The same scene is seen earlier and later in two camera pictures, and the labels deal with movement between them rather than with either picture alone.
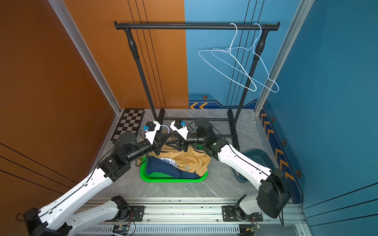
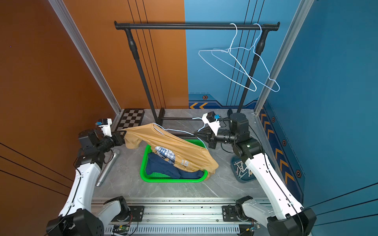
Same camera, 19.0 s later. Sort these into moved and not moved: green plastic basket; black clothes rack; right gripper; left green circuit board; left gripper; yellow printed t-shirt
Moved: yellow printed t-shirt; left gripper; right gripper
Not moved: left green circuit board; black clothes rack; green plastic basket
